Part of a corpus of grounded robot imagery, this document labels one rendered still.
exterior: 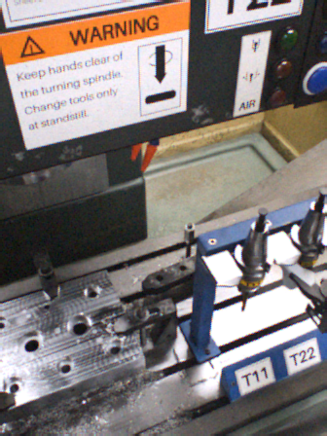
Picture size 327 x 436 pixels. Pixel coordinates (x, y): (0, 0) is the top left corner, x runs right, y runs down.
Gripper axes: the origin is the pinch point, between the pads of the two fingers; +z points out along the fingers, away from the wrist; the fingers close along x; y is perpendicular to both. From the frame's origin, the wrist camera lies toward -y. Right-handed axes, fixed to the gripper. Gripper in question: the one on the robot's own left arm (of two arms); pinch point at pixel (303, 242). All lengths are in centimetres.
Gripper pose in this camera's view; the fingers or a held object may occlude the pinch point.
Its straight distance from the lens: 90.9
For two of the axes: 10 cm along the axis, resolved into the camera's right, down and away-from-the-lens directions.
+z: -3.9, -6.9, 6.1
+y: -0.1, 6.7, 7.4
